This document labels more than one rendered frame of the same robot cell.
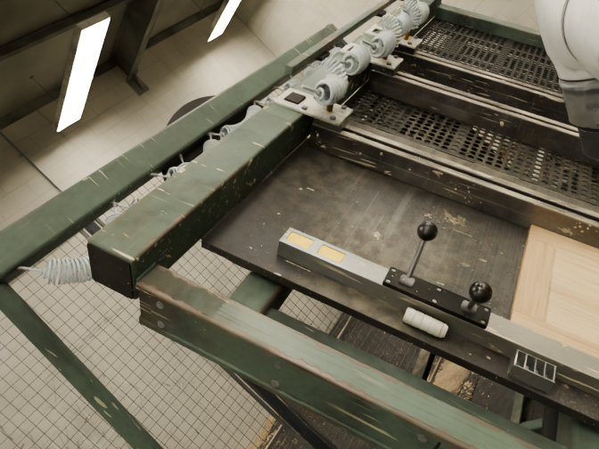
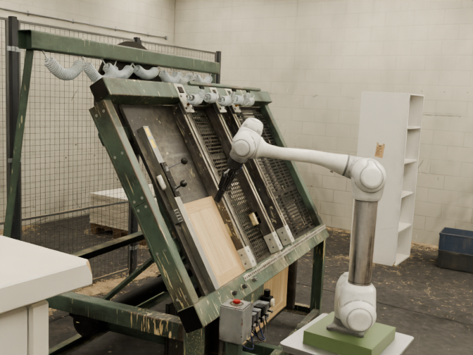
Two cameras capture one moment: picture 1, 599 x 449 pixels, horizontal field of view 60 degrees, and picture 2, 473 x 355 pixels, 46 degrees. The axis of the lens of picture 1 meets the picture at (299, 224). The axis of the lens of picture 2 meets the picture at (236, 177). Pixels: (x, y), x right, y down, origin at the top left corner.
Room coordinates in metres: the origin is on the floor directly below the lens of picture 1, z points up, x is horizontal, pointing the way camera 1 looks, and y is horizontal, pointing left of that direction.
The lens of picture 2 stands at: (-1.98, 0.51, 1.88)
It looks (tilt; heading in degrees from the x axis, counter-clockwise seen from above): 8 degrees down; 342
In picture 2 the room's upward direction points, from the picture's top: 3 degrees clockwise
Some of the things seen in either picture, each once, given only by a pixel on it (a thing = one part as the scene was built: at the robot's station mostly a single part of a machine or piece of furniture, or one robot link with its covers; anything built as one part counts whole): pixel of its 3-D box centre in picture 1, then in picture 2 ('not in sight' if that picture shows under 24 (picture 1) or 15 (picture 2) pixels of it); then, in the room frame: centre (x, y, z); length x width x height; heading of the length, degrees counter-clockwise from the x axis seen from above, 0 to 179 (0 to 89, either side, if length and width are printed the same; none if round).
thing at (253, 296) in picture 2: not in sight; (257, 318); (0.80, -0.57, 0.69); 0.50 x 0.14 x 0.24; 137
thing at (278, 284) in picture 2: not in sight; (265, 288); (1.72, -0.98, 0.52); 0.90 x 0.02 x 0.55; 137
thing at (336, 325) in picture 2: not in sight; (350, 320); (0.33, -0.88, 0.84); 0.22 x 0.18 x 0.06; 134
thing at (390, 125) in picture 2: not in sight; (386, 177); (4.00, -3.43, 1.03); 0.61 x 0.58 x 2.05; 128
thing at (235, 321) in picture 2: not in sight; (236, 321); (0.43, -0.32, 0.84); 0.12 x 0.12 x 0.18; 47
